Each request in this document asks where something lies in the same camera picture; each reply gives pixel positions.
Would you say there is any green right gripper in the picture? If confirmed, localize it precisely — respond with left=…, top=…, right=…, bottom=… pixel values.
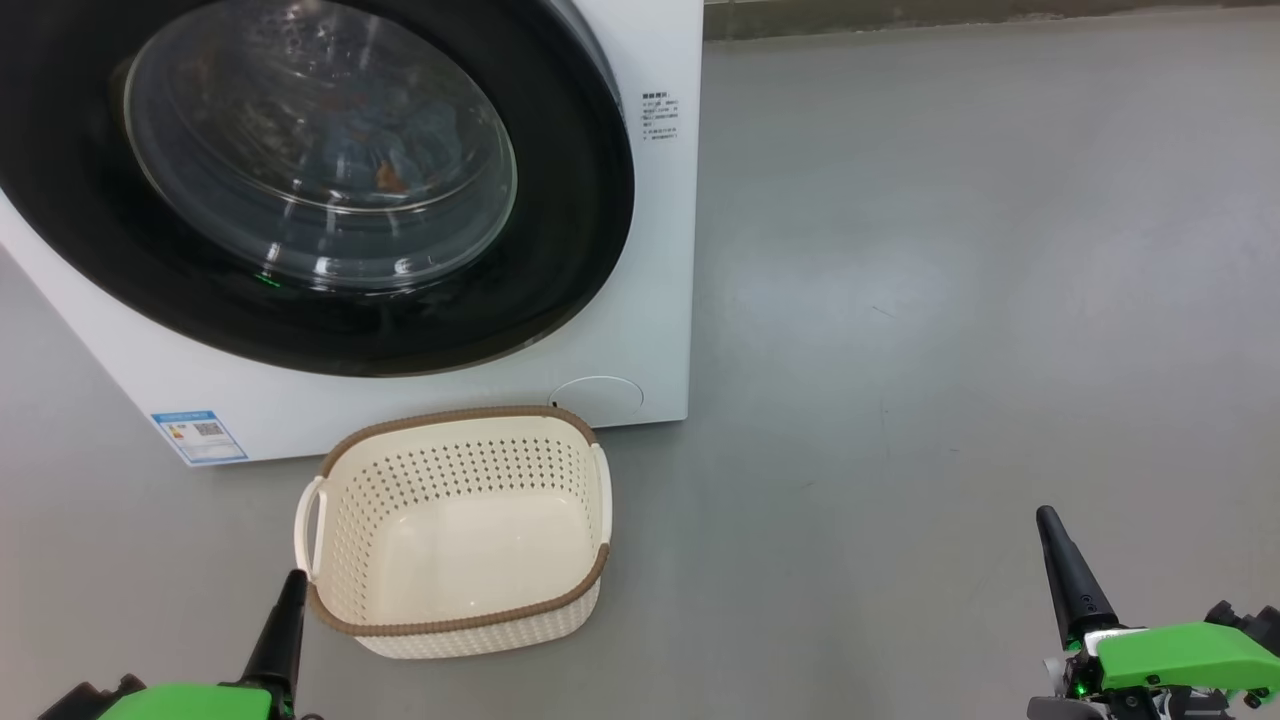
left=1028, top=505, right=1280, bottom=720

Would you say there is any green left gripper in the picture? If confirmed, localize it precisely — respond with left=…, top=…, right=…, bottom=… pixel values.
left=95, top=569, right=309, bottom=720

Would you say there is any blue monkey print garment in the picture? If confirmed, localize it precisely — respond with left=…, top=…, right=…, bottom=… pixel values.
left=300, top=130, right=421, bottom=201
left=340, top=95, right=466, bottom=191

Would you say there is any black round glass washer door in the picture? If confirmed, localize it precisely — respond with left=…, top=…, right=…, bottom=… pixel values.
left=0, top=0, right=636, bottom=378

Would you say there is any white front-load washing machine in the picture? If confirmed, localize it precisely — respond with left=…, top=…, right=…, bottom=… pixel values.
left=0, top=0, right=705, bottom=468

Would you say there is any cream perforated laundry basket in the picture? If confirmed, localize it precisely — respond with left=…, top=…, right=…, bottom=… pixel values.
left=294, top=405, right=612, bottom=660

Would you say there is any blue energy label sticker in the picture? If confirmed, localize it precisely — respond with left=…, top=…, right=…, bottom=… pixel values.
left=151, top=409, right=249, bottom=466

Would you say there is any round white filter cover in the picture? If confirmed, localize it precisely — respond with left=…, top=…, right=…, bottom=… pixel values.
left=548, top=375, right=645, bottom=416

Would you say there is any small printed text sticker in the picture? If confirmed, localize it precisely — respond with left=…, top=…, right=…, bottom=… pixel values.
left=641, top=92, right=682, bottom=142

